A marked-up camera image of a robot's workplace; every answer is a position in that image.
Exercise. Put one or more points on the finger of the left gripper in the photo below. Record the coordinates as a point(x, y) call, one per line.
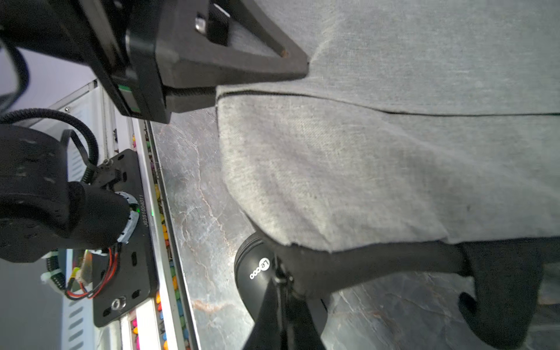
point(213, 43)

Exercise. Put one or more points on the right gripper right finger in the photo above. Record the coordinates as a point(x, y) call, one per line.
point(300, 330)

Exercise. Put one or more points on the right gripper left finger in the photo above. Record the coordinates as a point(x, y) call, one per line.
point(269, 330)

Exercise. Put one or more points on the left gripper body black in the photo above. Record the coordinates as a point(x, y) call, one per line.
point(116, 39)

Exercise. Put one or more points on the grey laptop bag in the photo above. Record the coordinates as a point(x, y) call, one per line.
point(424, 137)

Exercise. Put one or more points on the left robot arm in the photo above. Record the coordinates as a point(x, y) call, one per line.
point(48, 160)

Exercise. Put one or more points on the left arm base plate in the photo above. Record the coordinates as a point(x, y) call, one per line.
point(135, 278)

